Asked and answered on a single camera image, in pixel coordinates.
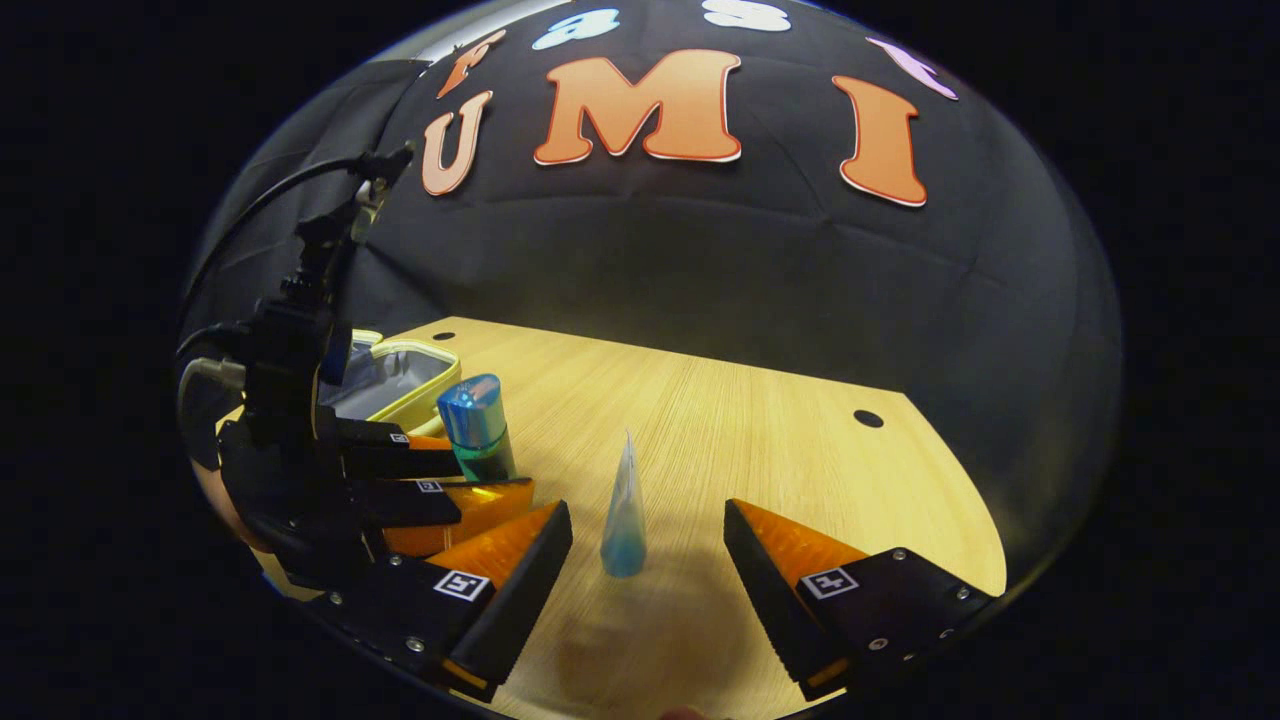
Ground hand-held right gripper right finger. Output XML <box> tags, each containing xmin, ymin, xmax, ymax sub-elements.
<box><xmin>723</xmin><ymin>498</ymin><xmax>1001</xmax><ymax>703</ymax></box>

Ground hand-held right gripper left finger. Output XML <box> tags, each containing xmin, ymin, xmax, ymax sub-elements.
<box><xmin>305</xmin><ymin>500</ymin><xmax>574</xmax><ymax>703</ymax></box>

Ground pale yellow suitcase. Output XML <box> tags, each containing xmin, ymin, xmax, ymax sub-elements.
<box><xmin>320</xmin><ymin>328</ymin><xmax>463</xmax><ymax>436</ymax></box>

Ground blue skin care bottle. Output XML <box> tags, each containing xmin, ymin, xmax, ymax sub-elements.
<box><xmin>437</xmin><ymin>374</ymin><xmax>518</xmax><ymax>483</ymax></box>

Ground translucent blue skin care tube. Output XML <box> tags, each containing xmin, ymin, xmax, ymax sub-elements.
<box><xmin>600</xmin><ymin>430</ymin><xmax>648</xmax><ymax>578</ymax></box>

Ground black backdrop cloth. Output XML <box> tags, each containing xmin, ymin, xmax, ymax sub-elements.
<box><xmin>180</xmin><ymin>0</ymin><xmax>1121</xmax><ymax>591</ymax></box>

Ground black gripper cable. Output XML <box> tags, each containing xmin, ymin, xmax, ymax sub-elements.
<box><xmin>180</xmin><ymin>150</ymin><xmax>373</xmax><ymax>331</ymax></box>

